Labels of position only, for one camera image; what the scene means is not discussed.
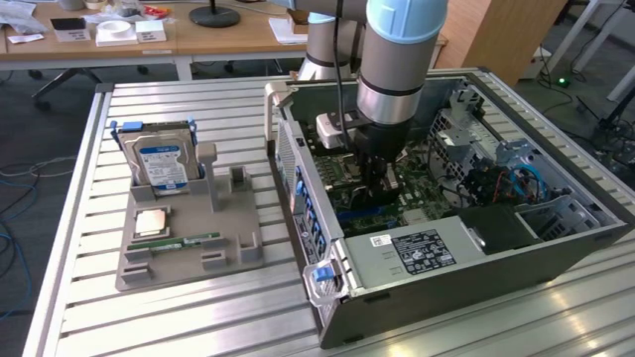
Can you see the green motherboard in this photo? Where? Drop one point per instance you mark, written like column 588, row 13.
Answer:
column 422, row 189

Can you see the grey cup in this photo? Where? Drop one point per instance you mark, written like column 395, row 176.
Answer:
column 72, row 4

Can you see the grey parts rack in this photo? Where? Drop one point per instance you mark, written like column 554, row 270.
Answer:
column 194, row 223

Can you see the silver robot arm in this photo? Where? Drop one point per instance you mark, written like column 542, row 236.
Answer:
column 392, row 67

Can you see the grey power supply unit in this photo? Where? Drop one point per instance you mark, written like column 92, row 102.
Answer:
column 367, row 260

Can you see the white floor box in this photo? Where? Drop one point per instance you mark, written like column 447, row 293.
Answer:
column 542, row 63

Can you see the clear plastic bag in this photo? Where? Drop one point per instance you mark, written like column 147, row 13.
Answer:
column 20, row 18

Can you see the grey open PC case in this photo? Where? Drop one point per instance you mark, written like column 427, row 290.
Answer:
column 446, row 297

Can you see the flat white box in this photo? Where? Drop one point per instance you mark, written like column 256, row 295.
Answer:
column 116, row 41

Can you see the blue case latch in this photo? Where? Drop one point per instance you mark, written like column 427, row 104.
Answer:
column 324, row 277

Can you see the small white box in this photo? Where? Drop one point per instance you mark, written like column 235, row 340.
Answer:
column 148, row 28

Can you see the silver chipset heatsink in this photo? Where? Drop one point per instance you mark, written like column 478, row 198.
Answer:
column 418, row 216

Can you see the hard disk with blue caddy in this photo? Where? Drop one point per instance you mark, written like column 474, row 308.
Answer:
column 159, row 163

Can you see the brown cardboard box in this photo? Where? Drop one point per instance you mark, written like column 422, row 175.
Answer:
column 298, row 16

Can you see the wooden cabinet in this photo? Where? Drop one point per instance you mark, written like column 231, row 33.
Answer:
column 496, row 37

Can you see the CPU with copper lid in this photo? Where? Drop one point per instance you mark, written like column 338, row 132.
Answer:
column 151, row 222

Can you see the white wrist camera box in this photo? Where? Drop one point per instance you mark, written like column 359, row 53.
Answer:
column 330, row 130

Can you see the beige cup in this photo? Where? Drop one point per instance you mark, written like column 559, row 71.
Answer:
column 93, row 3

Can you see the metal disk bay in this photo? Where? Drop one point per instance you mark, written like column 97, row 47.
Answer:
column 560, row 219

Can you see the loose green RAM stick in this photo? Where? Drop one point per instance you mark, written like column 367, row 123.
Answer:
column 174, row 241

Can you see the black chair base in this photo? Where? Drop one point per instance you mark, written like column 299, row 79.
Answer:
column 55, row 85

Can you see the white card with red print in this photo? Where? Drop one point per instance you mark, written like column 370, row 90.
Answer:
column 24, row 39

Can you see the black round lamp base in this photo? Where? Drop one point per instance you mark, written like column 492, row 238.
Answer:
column 214, row 18

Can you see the black low-profile graphics card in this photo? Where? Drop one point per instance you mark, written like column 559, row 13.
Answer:
column 355, row 201

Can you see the white box with black lid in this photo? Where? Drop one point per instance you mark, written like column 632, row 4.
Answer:
column 69, row 24

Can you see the black device with green light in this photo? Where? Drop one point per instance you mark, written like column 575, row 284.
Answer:
column 562, row 80

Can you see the white tape roll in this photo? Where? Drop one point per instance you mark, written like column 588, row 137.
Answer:
column 101, row 28

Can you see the white table frame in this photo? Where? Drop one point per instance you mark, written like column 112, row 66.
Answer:
column 568, row 33

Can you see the black stand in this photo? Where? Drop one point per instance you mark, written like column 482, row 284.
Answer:
column 615, row 111

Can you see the white paper stack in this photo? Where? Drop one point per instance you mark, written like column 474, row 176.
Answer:
column 284, row 31

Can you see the installed green RAM stick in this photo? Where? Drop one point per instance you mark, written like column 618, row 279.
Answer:
column 347, row 190

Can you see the wooden desk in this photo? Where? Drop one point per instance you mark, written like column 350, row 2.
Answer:
column 223, row 37
column 99, row 52

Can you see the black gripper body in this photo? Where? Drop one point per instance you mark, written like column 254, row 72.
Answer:
column 382, row 139

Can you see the CPU socket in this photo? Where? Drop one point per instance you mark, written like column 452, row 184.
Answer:
column 350, row 167

